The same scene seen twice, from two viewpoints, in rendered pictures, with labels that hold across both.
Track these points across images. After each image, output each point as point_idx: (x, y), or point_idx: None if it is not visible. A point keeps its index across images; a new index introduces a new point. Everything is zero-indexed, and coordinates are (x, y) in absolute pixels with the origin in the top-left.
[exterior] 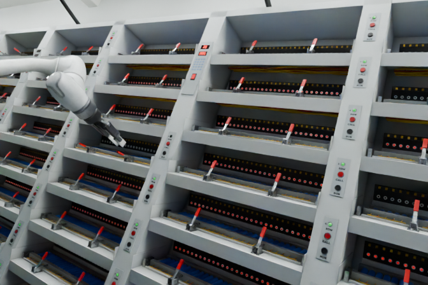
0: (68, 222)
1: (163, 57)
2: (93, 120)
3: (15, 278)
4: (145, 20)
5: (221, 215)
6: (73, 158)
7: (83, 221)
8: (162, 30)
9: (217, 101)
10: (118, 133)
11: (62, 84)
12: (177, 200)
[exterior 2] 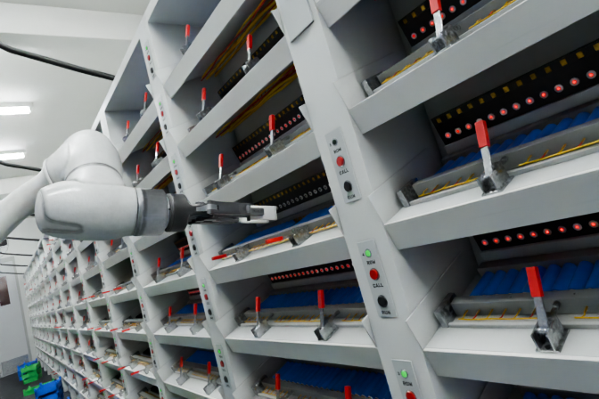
0: (294, 386)
1: (220, 10)
2: (180, 221)
3: None
4: None
5: (589, 234)
6: (229, 280)
7: (316, 366)
8: None
9: None
10: (245, 207)
11: (56, 208)
12: (449, 256)
